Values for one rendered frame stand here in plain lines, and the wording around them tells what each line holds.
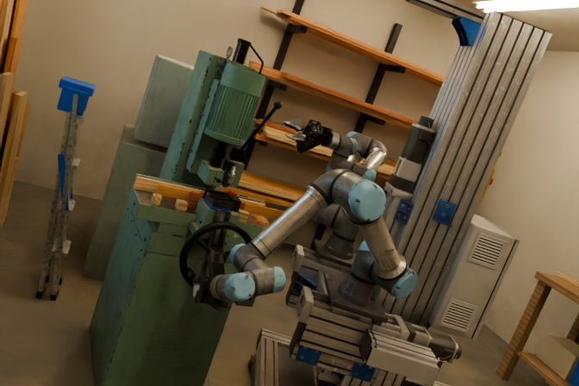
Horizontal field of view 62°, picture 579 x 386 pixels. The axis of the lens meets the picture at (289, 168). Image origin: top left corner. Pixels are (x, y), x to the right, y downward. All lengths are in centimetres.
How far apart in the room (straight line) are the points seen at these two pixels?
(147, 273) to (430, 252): 115
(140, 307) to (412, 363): 107
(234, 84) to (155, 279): 84
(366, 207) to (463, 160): 68
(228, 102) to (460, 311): 128
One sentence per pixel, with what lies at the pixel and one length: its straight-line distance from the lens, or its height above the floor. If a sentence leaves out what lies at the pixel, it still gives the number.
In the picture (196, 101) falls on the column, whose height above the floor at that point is 130.
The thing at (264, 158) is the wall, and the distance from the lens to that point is 462.
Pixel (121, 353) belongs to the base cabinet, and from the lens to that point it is 222.
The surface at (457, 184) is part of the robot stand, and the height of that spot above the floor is 136.
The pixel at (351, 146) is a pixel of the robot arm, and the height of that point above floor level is 134.
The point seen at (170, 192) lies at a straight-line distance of 208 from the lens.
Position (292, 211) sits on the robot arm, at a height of 113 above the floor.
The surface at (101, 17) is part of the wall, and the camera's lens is 436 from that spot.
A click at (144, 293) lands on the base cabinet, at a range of 207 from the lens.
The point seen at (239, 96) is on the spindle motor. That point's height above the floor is 140.
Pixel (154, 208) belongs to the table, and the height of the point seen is 89.
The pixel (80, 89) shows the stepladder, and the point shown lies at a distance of 265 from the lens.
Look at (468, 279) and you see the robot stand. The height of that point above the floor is 101.
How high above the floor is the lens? 150
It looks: 9 degrees down
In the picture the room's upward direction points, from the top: 20 degrees clockwise
